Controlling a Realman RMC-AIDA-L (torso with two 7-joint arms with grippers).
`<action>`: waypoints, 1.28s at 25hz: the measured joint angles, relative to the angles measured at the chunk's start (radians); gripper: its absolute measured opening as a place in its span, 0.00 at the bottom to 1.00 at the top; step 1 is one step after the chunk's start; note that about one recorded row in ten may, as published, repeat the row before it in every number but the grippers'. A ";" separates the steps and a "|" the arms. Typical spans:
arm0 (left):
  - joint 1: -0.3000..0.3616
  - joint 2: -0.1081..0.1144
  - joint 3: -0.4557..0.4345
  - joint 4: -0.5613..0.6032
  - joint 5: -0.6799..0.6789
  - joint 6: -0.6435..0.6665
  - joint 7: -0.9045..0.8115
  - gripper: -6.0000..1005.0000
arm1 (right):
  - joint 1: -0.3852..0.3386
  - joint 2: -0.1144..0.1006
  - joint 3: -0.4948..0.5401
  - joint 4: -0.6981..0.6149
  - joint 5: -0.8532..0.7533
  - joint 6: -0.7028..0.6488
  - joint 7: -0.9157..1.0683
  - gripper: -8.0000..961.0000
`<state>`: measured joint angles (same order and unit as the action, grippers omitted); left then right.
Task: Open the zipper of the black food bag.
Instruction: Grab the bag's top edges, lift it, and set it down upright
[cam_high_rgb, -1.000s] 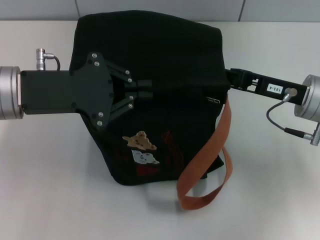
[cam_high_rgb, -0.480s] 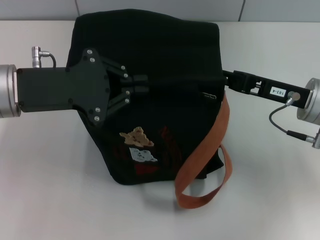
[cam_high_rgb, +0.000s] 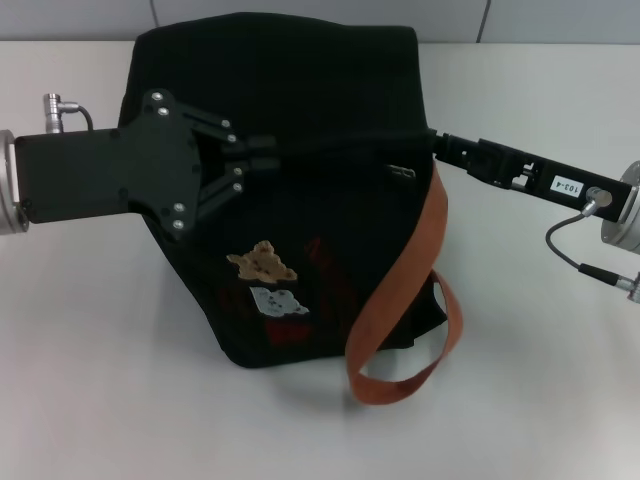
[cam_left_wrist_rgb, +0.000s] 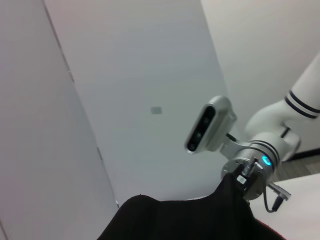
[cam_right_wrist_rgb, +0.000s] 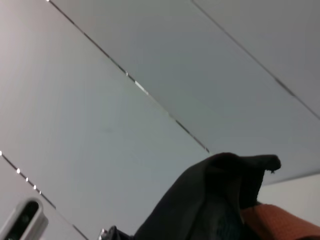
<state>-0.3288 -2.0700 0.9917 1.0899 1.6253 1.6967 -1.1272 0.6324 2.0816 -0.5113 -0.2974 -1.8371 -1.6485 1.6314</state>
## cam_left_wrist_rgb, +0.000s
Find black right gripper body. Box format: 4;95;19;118
231;157;264;199

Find black food bag orange straps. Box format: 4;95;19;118
96;172;295;240

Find white door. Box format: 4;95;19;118
43;0;237;209

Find gray right gripper cable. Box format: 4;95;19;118
264;183;285;213

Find silver camera mount bracket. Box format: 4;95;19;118
219;133;251;161

